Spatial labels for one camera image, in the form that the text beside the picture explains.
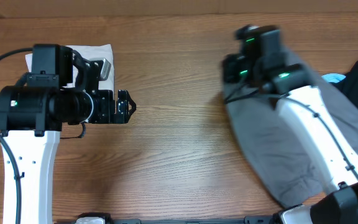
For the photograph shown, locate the grey shorts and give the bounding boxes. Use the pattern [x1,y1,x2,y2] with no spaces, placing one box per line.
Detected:
[222,46,358,209]

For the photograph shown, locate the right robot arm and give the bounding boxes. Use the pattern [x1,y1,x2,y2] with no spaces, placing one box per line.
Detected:
[222,25,358,223]

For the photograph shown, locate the light blue garment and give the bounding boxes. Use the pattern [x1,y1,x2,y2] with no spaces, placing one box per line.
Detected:
[321,73,346,83]

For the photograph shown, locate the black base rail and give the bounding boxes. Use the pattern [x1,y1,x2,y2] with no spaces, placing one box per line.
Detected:
[55,213,283,224]

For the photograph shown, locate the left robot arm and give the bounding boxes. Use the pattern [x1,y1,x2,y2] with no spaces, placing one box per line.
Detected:
[0,44,136,223]

